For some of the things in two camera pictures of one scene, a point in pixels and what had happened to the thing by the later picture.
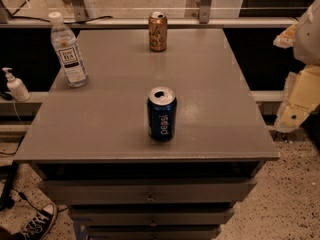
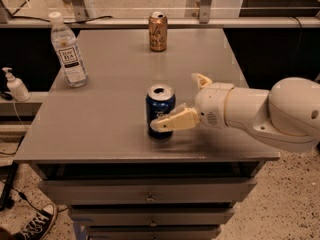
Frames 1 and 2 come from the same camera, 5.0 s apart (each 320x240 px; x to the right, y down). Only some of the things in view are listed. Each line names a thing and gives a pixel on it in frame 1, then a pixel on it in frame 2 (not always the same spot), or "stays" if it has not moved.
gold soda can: [158, 31] stays
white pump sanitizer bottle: [16, 87] stays
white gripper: [309, 37] -> [210, 104]
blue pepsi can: [162, 114] stays
